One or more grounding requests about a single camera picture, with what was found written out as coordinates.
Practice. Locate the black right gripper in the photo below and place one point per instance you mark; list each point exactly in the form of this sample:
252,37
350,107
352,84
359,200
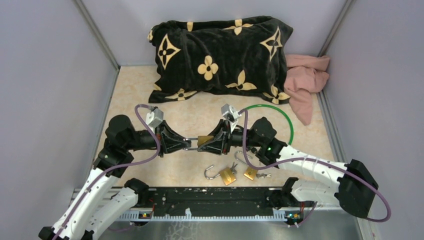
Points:
221,142

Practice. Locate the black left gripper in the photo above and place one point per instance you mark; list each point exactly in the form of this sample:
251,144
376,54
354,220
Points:
170,140

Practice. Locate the brass padlock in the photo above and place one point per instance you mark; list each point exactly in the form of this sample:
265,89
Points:
225,174
250,172
200,140

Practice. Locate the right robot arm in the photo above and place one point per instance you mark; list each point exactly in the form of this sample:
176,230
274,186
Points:
348,185

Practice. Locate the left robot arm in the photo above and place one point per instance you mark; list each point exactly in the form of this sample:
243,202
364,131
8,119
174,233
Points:
84,219

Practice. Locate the keys of left padlock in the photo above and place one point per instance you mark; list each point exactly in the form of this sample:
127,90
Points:
233,168

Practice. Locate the keys of padlock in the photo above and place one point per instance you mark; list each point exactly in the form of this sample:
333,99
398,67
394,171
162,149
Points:
233,168
263,175

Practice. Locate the keys of right padlock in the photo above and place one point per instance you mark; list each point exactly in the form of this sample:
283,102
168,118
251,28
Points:
263,175

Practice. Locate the black floral plush blanket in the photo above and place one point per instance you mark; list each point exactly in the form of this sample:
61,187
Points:
242,57

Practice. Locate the pink cloth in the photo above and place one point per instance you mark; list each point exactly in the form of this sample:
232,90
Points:
306,75

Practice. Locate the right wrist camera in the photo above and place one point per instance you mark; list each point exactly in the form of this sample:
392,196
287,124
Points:
229,113

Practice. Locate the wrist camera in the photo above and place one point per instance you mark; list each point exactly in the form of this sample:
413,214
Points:
229,113
154,118

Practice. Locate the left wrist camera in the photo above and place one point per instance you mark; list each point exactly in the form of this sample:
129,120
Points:
154,118

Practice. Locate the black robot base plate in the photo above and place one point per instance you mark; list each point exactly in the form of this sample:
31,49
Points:
218,204

